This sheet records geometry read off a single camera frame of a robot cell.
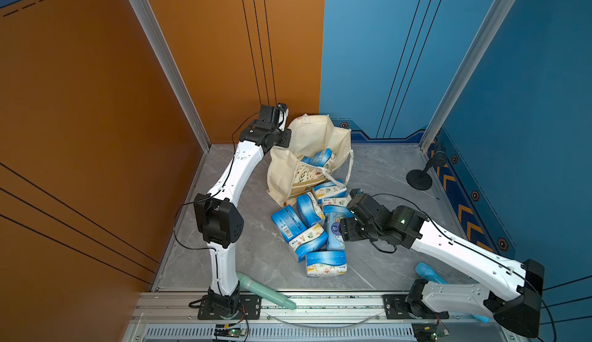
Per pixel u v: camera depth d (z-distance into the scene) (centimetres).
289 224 85
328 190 92
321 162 96
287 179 87
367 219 54
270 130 67
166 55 85
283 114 70
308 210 87
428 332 70
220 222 51
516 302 39
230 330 70
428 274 76
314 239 79
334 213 85
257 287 76
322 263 74
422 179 105
